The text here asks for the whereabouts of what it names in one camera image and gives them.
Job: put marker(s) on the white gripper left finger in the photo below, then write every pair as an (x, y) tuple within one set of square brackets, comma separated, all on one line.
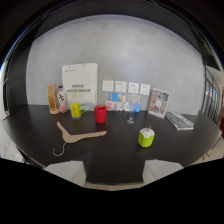
[(68, 170)]

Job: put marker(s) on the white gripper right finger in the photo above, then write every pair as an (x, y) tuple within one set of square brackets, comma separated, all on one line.
[(158, 168)]

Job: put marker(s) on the pink flower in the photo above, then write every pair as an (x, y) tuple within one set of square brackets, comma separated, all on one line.
[(109, 105)]

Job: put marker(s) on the green and white power adapter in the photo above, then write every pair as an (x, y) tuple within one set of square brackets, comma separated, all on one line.
[(146, 136)]

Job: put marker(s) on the wooden clothes hanger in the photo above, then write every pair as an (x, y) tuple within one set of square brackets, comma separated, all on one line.
[(77, 136)]

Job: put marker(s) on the flat grey magazine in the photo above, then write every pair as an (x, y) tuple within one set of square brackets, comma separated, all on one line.
[(179, 120)]

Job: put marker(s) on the yellow drink bottle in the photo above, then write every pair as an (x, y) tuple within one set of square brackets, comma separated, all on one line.
[(75, 106)]

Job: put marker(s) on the red plastic cup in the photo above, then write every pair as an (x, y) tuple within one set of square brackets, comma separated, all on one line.
[(100, 114)]

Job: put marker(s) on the standing picture book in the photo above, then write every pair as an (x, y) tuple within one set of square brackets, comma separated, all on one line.
[(158, 102)]

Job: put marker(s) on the clear plastic bottle blue label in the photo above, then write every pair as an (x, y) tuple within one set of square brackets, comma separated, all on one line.
[(136, 104)]

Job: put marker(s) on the clear bottle with white label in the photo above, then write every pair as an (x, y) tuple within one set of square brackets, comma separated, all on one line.
[(62, 99)]

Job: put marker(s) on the patterned small card box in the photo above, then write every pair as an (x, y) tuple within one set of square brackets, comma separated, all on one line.
[(121, 105)]

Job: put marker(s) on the blue and white box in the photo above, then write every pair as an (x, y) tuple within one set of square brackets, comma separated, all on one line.
[(113, 97)]

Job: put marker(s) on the white paper bag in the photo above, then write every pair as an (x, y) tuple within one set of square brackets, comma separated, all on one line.
[(80, 82)]

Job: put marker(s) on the white wall socket plate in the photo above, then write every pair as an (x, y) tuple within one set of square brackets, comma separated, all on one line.
[(145, 89), (133, 87), (120, 86)]

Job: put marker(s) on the white wall switch plate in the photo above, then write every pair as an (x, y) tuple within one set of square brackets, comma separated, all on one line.
[(107, 85)]

